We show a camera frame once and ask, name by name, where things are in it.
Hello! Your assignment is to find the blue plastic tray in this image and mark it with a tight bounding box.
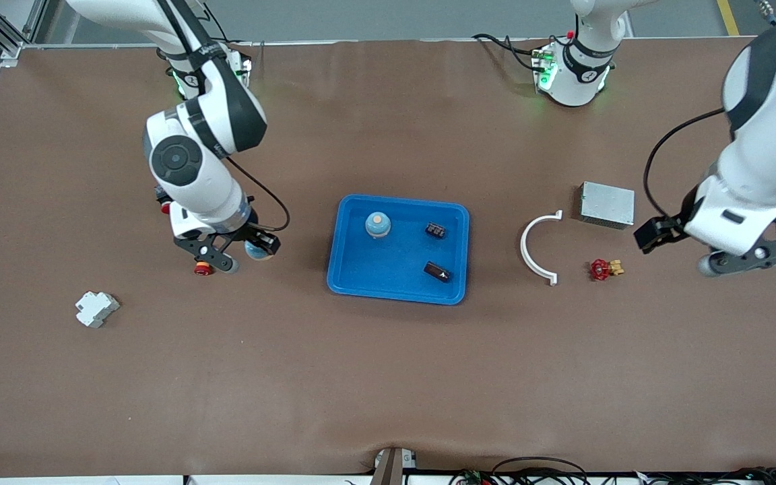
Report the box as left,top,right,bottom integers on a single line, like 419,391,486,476
326,194,471,306

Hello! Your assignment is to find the silver metal power supply box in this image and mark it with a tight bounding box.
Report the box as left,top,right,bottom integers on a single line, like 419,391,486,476
578,181,636,230

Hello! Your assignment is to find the white curved pipe clamp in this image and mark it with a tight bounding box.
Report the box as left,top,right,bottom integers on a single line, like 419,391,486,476
519,209,564,287

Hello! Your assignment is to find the white circuit breaker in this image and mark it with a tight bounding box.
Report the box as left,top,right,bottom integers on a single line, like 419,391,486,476
75,290,121,329

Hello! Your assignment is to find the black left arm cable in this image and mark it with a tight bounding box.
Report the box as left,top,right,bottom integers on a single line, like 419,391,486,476
643,106,727,221

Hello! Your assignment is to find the red handle brass valve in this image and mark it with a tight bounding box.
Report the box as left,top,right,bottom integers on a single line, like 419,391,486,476
589,258,625,282

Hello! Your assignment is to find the black base cable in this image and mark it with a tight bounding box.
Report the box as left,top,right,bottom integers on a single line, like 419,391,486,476
472,32,547,72

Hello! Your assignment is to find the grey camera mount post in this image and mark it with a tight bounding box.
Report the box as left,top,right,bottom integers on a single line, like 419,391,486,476
371,447,419,485

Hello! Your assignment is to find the black cable bundle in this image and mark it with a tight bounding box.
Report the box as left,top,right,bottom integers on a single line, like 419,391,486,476
449,456,776,485

